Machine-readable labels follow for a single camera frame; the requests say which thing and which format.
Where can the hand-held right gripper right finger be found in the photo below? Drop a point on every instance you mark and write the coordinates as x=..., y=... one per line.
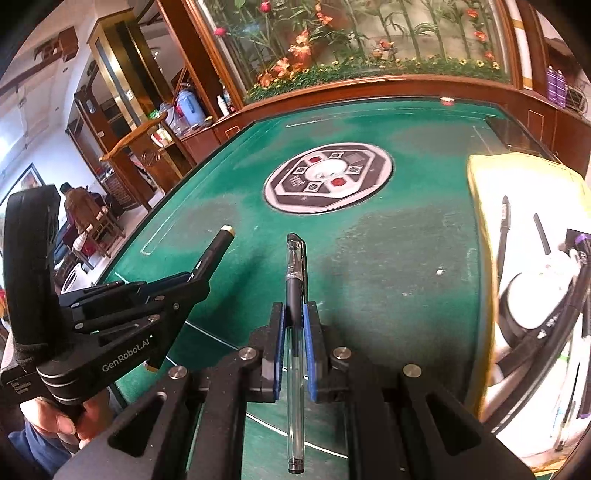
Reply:
x=311, y=355

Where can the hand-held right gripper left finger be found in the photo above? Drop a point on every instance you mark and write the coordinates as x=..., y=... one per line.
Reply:
x=277, y=355

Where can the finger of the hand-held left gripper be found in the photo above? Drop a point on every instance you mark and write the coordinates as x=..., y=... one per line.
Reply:
x=115, y=291
x=147, y=318

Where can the clear gel pen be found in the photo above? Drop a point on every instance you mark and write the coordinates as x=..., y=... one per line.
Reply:
x=295, y=277

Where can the white box with gold tape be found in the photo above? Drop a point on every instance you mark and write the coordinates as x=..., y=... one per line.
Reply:
x=531, y=194

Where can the person's left forearm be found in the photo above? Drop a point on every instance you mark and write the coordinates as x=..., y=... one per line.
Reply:
x=32, y=450

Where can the person's left hand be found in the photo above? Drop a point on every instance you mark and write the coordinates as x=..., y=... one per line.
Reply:
x=55, y=417

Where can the carved wooden chair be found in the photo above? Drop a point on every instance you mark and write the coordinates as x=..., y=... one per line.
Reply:
x=147, y=157

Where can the blue thermos jug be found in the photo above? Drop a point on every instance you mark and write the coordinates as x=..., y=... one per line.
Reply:
x=189, y=108

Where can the gold framed glass cabinet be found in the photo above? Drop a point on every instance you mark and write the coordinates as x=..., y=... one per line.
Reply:
x=111, y=69

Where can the small white bottle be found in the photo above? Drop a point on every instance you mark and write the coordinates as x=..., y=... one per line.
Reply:
x=223, y=106

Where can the black pen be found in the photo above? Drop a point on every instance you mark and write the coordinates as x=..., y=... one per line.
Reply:
x=542, y=237
x=503, y=221

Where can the black printed marker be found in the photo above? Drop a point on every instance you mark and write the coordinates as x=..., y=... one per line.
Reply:
x=549, y=328

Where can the small red and white object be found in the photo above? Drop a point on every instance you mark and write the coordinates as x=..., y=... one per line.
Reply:
x=447, y=100

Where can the purple capped pen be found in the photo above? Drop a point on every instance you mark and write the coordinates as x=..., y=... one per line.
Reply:
x=582, y=241

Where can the white and yellow paper roll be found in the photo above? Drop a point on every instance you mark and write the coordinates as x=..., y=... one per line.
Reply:
x=524, y=46

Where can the framed wall picture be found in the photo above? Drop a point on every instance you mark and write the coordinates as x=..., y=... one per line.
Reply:
x=23, y=182

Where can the wooden wall shelf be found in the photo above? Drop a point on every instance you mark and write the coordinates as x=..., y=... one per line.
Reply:
x=55, y=46

